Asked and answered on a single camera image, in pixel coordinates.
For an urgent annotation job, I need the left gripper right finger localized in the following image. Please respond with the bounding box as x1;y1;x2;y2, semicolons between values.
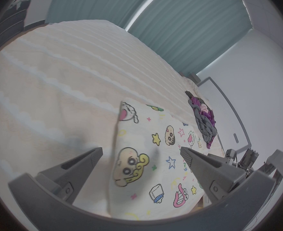
180;146;247;201

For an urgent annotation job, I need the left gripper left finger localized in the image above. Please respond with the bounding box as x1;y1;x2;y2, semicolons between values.
36;147;104;204

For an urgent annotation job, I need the white printed pyjama top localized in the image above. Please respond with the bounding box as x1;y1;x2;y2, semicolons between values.
108;101;206;222

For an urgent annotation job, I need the pile of clothes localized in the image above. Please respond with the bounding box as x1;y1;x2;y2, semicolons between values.
185;90;217;149

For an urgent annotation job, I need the pale pink pillow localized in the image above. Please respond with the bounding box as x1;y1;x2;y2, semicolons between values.
180;72;198;86

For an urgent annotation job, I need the bed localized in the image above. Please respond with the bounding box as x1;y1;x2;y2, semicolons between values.
0;19;252;222

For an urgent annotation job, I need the blue-green curtain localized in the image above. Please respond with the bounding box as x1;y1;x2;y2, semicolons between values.
46;0;163;31
127;0;253;76

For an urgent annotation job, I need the dark grey cabinet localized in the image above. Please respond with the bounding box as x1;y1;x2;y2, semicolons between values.
0;0;31;58

